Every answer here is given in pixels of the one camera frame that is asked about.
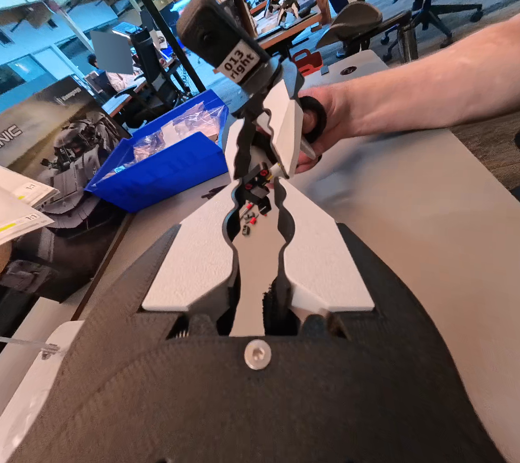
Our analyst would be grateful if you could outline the dark padded office chair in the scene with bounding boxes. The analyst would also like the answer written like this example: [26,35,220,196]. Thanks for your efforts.
[316,1,419,63]

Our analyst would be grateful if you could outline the clear plastic parts bags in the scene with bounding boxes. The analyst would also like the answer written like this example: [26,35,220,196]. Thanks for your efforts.
[132,103,226,165]

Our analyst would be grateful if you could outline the white paper bag yellow label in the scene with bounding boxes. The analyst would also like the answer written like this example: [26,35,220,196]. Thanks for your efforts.
[0,166,60,210]
[0,197,55,246]

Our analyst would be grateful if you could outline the scattered loose lego pieces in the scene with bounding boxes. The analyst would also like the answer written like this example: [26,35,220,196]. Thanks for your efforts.
[240,205,271,237]

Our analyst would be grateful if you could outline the blue plastic parts bin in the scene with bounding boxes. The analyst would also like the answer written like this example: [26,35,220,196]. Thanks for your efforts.
[84,89,230,214]

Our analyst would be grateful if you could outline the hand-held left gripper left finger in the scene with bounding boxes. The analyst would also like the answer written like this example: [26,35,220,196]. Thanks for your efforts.
[141,180,242,325]

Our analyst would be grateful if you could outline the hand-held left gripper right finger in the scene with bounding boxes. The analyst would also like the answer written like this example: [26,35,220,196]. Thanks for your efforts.
[273,177,375,323]

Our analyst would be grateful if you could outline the black lego subassembly red pins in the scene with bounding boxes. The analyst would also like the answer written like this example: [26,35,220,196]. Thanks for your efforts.
[243,162,274,215]

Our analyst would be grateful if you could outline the person's right forearm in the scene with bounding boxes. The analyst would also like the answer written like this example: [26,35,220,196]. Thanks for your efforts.
[357,14,520,136]

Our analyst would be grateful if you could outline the printed lego set box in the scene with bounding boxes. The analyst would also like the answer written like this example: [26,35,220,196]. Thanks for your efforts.
[0,76,132,303]

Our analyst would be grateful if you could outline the person's right hand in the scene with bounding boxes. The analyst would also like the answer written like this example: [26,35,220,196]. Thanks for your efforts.
[298,81,364,175]

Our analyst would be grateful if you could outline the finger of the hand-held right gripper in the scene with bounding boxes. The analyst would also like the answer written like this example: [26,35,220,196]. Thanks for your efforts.
[259,78,317,180]
[223,116,262,183]

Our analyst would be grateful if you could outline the red plastic tool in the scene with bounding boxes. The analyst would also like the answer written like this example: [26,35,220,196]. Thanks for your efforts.
[292,49,324,78]

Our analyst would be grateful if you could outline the black metal pole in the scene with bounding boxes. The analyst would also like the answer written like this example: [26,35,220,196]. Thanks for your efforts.
[106,0,206,94]

